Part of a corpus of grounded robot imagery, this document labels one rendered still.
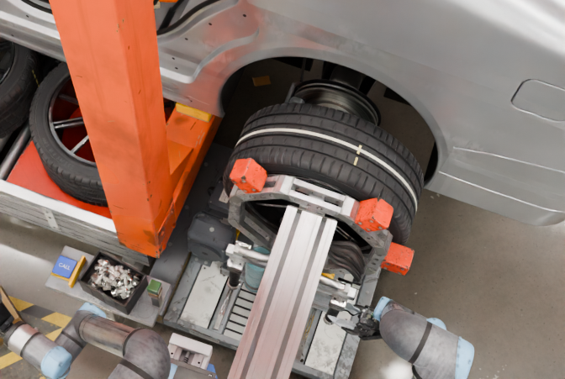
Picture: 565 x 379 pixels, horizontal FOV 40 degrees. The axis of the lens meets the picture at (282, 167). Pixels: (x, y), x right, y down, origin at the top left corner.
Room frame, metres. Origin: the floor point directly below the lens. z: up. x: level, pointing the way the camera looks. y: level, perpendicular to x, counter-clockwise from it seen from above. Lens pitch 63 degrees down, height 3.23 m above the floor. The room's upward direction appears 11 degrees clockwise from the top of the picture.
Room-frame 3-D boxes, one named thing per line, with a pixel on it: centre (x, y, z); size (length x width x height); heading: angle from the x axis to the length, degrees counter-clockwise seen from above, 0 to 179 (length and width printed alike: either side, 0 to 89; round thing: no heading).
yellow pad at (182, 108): (1.50, 0.36, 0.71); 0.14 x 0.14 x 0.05; 81
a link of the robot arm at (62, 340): (0.38, 0.49, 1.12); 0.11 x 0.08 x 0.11; 158
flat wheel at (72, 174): (1.49, 0.72, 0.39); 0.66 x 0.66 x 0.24
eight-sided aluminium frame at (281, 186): (1.00, -0.12, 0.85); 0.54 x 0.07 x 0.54; 81
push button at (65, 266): (0.83, 0.72, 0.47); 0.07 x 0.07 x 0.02; 81
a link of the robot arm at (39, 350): (0.36, 0.50, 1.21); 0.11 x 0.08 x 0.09; 68
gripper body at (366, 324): (0.72, -0.39, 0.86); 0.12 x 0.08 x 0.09; 81
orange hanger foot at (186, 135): (1.33, 0.39, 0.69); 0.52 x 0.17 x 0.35; 171
